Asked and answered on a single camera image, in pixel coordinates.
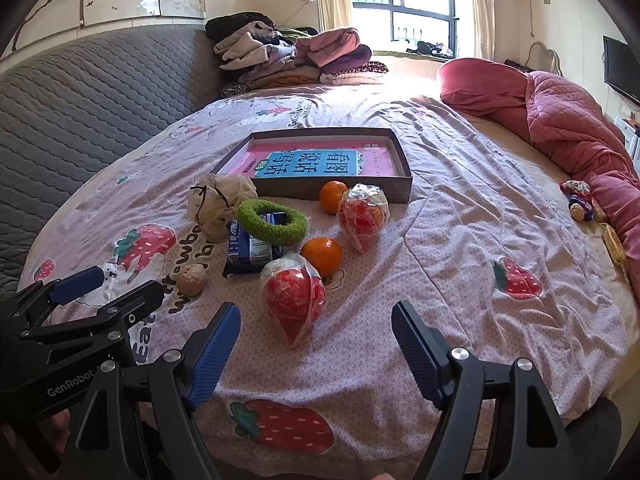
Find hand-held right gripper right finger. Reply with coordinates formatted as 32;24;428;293
391;300;576;480

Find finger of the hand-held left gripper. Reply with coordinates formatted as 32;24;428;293
22;280;166;356
0;266;105;333

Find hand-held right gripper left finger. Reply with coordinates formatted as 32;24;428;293
65;301;242;480

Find beige round ball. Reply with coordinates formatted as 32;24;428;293
176;262;207;297

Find red fruit front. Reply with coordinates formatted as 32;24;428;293
259;252;327;348

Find red fruit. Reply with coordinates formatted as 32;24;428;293
337;183;390;254
259;252;327;348

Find beige mesh drawstring pouch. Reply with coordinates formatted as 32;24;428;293
187;173;258;243

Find orange mandarin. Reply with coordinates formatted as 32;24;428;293
320;180;349;215
300;237;343;277

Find green fuzzy scrunchie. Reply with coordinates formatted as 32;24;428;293
237;199;309;247

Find grey cardboard box tray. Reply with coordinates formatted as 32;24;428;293
209;128;414;205

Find grey quilted headboard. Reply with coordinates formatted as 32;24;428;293
0;24;226;301

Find small blue snack packet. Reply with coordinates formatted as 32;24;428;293
569;195;596;223

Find yellow packet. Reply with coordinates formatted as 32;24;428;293
600;222;628;267

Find beige garment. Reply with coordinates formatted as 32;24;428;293
214;22;281;71

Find pink quilted duvet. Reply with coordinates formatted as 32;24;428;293
487;70;640;306

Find pile of folded clothes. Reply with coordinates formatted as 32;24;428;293
240;45;321;86

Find leopard print blanket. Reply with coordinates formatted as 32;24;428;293
320;61;390;86

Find black garment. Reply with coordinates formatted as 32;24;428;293
205;11;276;41

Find green windowsill cushion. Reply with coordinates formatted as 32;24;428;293
372;50;451;63

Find purple folded blanket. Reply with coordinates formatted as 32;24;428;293
320;44;373;75

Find dark clothes on windowsill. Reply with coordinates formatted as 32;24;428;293
407;40;456;58

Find green cloth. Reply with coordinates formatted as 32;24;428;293
280;27;321;43

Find pink fleece blanket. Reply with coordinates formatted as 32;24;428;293
295;28;362;67

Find black television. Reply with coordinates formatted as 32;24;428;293
602;35;640;106

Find white wire chair back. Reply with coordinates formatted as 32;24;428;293
527;40;563;73

